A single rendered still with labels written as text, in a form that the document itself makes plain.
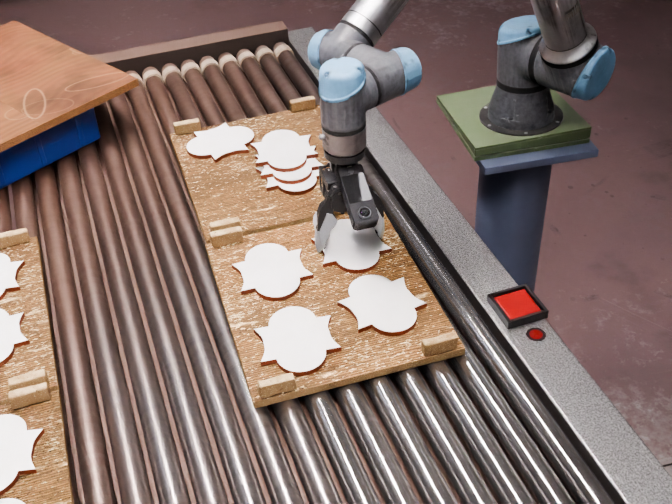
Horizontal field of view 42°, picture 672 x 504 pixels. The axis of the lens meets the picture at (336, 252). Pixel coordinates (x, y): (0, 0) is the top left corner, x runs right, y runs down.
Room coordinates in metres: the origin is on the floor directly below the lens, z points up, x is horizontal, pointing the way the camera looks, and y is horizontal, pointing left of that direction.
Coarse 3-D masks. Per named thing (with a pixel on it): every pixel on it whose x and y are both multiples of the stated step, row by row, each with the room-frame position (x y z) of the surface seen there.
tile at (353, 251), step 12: (336, 228) 1.29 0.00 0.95; (348, 228) 1.29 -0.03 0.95; (372, 228) 1.28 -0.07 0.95; (312, 240) 1.26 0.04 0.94; (336, 240) 1.25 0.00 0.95; (348, 240) 1.25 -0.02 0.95; (360, 240) 1.25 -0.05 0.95; (372, 240) 1.25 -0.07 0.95; (324, 252) 1.22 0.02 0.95; (336, 252) 1.22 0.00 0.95; (348, 252) 1.22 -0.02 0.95; (360, 252) 1.22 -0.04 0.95; (372, 252) 1.21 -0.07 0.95; (384, 252) 1.22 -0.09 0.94; (324, 264) 1.19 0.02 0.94; (336, 264) 1.20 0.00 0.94; (348, 264) 1.18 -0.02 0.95; (360, 264) 1.18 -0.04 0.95; (372, 264) 1.18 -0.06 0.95
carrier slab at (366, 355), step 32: (384, 224) 1.31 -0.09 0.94; (224, 256) 1.24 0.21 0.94; (320, 256) 1.22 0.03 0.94; (384, 256) 1.21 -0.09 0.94; (224, 288) 1.15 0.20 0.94; (320, 288) 1.13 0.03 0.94; (416, 288) 1.12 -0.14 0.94; (256, 320) 1.06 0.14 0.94; (352, 320) 1.05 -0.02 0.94; (448, 320) 1.04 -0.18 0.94; (256, 352) 0.99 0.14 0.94; (352, 352) 0.98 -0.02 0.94; (384, 352) 0.97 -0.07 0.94; (416, 352) 0.97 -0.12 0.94; (448, 352) 0.97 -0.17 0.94; (256, 384) 0.92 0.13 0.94; (320, 384) 0.91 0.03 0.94
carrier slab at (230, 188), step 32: (256, 128) 1.68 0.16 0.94; (288, 128) 1.68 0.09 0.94; (320, 128) 1.67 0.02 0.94; (192, 160) 1.56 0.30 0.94; (224, 160) 1.56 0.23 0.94; (256, 160) 1.55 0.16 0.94; (320, 160) 1.54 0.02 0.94; (192, 192) 1.45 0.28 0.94; (224, 192) 1.44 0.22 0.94; (256, 192) 1.43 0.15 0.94; (320, 192) 1.42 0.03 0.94; (256, 224) 1.33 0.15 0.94; (288, 224) 1.33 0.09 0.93
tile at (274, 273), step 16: (256, 256) 1.22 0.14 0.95; (272, 256) 1.22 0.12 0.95; (288, 256) 1.21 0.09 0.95; (240, 272) 1.18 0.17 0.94; (256, 272) 1.17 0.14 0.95; (272, 272) 1.17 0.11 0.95; (288, 272) 1.17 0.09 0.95; (304, 272) 1.17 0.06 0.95; (256, 288) 1.13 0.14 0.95; (272, 288) 1.13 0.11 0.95; (288, 288) 1.13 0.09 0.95
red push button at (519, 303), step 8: (504, 296) 1.10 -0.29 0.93; (512, 296) 1.10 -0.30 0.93; (520, 296) 1.10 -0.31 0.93; (528, 296) 1.09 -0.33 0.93; (504, 304) 1.08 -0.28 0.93; (512, 304) 1.08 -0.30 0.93; (520, 304) 1.08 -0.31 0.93; (528, 304) 1.07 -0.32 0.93; (536, 304) 1.07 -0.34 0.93; (512, 312) 1.06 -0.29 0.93; (520, 312) 1.06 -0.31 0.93; (528, 312) 1.05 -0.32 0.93
